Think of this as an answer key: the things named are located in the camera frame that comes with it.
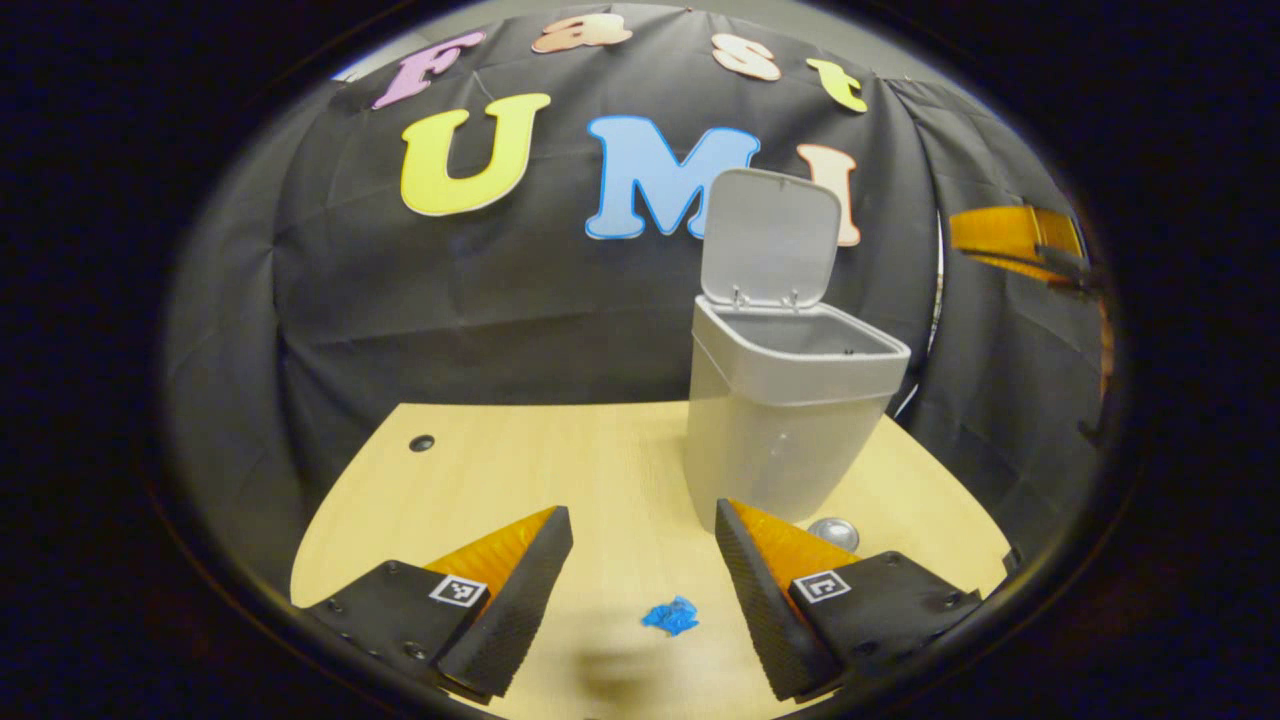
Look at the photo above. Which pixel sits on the wooden desktop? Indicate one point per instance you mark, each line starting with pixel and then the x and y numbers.
pixel 620 470

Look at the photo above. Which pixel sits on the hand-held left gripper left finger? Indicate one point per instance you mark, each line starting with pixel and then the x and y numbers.
pixel 520 600

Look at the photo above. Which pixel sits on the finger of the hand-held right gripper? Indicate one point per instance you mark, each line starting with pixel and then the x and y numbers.
pixel 1000 228
pixel 1020 266

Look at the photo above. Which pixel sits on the blue paper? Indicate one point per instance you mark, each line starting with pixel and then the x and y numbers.
pixel 672 616

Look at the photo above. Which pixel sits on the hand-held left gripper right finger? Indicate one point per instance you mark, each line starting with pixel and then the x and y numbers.
pixel 765 610

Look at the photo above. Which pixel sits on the silver pop can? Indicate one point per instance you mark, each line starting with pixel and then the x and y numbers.
pixel 838 532

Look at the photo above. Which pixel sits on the white desktop garbage bin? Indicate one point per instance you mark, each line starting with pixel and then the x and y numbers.
pixel 780 440

